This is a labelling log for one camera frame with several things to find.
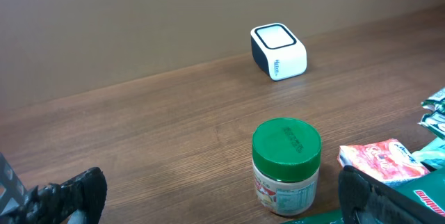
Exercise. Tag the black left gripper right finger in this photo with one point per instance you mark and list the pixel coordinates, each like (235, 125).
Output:
(368, 199)

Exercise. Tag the grey plastic shopping basket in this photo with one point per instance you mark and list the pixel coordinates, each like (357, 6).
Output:
(13, 191)

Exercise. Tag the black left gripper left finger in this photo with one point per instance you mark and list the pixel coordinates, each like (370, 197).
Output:
(79, 200)

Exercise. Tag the white barcode scanner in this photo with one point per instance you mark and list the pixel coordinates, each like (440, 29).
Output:
(277, 51)

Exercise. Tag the green snack bag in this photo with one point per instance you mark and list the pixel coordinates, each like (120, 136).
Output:
(424, 192)

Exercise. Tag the green lid peanut butter jar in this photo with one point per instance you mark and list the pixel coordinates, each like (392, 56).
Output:
(286, 157)

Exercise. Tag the green white small packet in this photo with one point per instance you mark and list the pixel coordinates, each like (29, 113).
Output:
(434, 120)

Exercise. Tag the orange tissue pack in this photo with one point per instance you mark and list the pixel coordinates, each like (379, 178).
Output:
(389, 162)

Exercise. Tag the teal wet wipes pack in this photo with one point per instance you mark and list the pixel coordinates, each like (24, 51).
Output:
(432, 154)

